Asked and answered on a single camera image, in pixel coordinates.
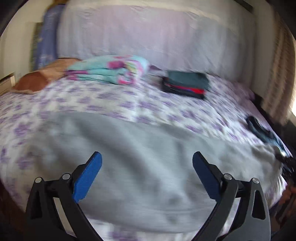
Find lavender pillow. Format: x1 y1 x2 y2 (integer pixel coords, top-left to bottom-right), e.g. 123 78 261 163
228 80 256 101

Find brown pillow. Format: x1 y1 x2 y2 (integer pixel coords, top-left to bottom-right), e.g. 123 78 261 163
13 58 81 94

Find white lace headboard cover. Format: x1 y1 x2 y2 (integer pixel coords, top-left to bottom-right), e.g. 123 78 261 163
57 0 257 87

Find folded turquoise floral blanket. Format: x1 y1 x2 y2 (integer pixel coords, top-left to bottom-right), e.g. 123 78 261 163
66 55 151 86

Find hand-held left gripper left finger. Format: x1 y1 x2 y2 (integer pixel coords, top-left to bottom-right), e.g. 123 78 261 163
25 151 103 241

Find purple floral bedspread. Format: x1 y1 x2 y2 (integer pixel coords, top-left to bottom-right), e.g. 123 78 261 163
0 67 292 241

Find blue printed poster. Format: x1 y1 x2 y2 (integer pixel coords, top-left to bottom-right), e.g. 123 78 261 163
33 5 65 70

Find green patterned board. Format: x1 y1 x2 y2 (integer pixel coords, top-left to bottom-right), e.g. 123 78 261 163
30 22 43 67

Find grey fleece pants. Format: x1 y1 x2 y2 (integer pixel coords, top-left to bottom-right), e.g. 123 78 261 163
35 111 287 233

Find stack of folded clothes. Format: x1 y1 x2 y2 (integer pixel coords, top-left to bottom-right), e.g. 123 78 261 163
161 77 206 100

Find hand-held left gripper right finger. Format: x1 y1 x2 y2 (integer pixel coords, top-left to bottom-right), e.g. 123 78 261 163
192 151 271 241

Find beige striped curtain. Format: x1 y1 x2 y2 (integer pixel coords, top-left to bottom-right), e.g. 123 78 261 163
262 14 296 114

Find folded red garment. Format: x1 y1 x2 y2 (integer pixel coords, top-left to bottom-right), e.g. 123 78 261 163
165 83 206 95

